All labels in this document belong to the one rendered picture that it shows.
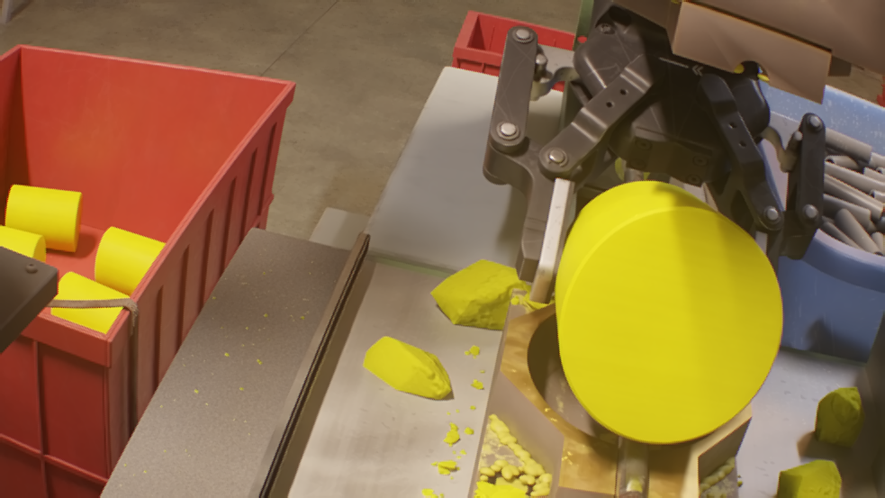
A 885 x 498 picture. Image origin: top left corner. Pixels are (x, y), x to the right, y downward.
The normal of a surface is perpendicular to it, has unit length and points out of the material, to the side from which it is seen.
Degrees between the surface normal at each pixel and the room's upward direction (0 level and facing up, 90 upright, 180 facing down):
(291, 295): 0
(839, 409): 88
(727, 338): 74
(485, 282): 23
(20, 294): 0
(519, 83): 34
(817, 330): 103
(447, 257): 0
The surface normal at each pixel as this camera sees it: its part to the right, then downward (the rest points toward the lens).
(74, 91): -0.10, 0.38
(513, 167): -0.51, 0.69
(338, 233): 0.20, -0.90
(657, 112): 0.11, -0.53
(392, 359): -0.50, -0.46
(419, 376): -0.16, 0.09
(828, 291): -0.50, 0.46
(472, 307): 0.05, 0.58
